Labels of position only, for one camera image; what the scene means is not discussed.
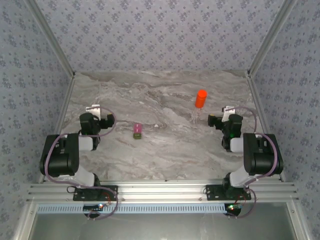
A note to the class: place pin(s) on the orange pill bottle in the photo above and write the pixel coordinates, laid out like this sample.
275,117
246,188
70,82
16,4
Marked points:
201,98

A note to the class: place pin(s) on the pink pill organizer box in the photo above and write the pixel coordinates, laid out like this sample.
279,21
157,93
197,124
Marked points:
138,128

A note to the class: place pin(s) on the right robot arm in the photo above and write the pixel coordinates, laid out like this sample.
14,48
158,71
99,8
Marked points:
265,160

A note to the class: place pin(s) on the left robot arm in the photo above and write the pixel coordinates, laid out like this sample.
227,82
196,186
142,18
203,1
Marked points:
60,160

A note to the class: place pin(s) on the small circuit board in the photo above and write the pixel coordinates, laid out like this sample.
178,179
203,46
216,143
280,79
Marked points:
233,207
93,207

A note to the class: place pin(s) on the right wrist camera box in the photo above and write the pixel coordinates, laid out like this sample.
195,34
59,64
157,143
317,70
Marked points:
228,111

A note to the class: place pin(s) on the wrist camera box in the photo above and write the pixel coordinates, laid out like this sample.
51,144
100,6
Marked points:
228,111
93,110

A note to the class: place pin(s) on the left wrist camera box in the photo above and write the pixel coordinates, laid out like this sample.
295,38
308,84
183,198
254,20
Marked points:
93,110

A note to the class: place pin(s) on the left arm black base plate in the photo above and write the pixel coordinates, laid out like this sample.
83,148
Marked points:
110,191

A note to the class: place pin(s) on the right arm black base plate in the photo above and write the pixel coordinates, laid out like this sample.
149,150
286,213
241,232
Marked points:
213,192

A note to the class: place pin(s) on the aluminium frame rail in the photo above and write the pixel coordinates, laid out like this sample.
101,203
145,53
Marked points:
160,191

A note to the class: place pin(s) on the aluminium frame post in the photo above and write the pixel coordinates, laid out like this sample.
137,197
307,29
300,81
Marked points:
53,41
270,37

